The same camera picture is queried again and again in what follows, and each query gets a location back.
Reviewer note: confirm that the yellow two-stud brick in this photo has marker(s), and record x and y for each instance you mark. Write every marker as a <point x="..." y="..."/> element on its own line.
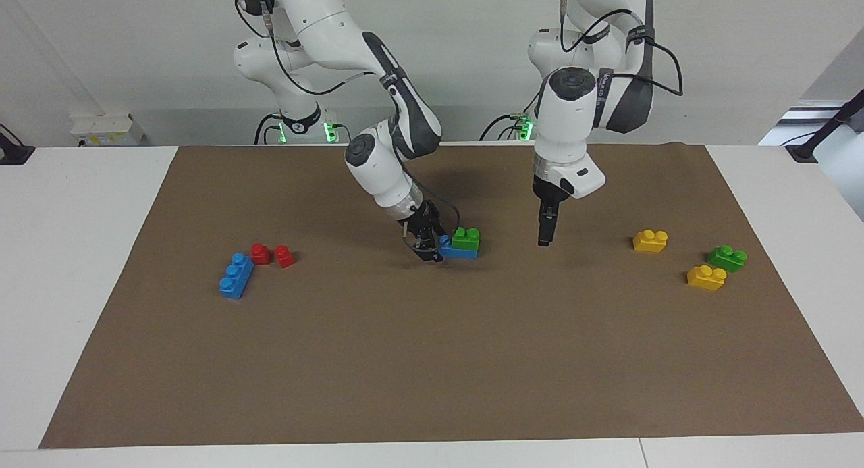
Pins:
<point x="649" y="242"/>
<point x="706" y="279"/>

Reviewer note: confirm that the black table clamp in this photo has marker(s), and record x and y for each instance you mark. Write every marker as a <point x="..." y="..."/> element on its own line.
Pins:
<point x="13" y="154"/>

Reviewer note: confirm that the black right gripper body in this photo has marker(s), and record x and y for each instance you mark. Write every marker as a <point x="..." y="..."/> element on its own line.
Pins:
<point x="422" y="221"/>

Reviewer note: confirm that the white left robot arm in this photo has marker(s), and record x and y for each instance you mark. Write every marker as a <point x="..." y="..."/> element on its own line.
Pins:
<point x="567" y="117"/>

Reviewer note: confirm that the blue three-stud brick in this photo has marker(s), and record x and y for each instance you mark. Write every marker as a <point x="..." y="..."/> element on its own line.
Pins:
<point x="462" y="253"/>
<point x="235" y="279"/>

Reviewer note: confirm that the black clamp with rod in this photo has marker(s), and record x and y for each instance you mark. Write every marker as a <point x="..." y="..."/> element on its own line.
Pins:
<point x="803" y="150"/>

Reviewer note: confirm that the white wall socket box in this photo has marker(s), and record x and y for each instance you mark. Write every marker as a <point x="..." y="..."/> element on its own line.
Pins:
<point x="106" y="130"/>

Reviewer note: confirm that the green two-stud brick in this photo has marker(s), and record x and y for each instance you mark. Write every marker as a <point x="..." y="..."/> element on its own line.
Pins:
<point x="466" y="239"/>
<point x="726" y="258"/>

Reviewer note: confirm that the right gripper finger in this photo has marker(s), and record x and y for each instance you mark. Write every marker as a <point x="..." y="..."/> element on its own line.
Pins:
<point x="413" y="244"/>
<point x="433" y="252"/>

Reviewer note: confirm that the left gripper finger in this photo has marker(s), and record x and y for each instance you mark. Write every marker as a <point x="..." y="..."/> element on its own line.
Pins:
<point x="543" y="231"/>
<point x="551" y="226"/>

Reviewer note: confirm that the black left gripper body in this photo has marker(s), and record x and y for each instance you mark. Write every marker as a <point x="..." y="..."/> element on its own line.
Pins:
<point x="548" y="192"/>

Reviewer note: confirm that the red one-stud brick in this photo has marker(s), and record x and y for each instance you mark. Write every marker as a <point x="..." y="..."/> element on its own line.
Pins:
<point x="284" y="257"/>
<point x="260" y="254"/>

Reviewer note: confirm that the brown table mat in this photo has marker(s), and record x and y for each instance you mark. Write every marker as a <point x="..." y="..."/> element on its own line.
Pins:
<point x="432" y="360"/>

